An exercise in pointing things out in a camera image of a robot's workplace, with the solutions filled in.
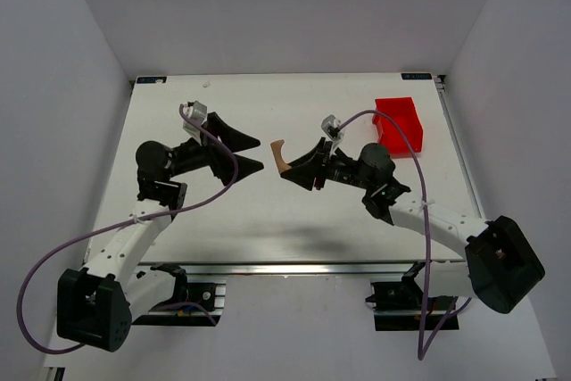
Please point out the blue label sticker right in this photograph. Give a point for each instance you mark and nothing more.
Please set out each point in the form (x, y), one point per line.
(416, 76)

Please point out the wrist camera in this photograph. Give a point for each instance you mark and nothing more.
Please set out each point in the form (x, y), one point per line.
(331, 126)
(193, 115)

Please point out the blue label sticker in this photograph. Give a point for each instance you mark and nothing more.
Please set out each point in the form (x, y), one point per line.
(151, 80)
(416, 76)

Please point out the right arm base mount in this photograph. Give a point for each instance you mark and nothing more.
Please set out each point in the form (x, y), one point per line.
(397, 308)

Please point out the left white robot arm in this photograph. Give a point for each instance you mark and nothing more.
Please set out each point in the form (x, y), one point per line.
(98, 303)

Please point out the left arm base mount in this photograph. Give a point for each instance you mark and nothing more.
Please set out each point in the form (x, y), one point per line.
(201, 305)

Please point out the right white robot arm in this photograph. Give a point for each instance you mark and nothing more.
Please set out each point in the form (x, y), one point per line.
(499, 266)

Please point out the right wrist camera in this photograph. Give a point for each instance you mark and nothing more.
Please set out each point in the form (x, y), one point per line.
(331, 126)

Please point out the natural wooden arch block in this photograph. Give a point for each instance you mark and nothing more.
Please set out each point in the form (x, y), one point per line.
(276, 149)

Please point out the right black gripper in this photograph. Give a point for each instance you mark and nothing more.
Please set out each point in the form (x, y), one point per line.
(322, 165)

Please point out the red plastic bin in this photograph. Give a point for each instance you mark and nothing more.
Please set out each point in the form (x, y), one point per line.
(403, 112)

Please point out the blue label sticker left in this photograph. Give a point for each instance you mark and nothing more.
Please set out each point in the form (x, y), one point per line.
(151, 80)

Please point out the aluminium table frame rail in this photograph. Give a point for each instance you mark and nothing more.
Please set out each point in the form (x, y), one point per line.
(295, 269)

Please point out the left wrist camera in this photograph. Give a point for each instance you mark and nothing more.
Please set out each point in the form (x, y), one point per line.
(193, 115)

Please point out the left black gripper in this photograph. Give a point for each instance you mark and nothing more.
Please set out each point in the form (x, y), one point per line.
(216, 149)

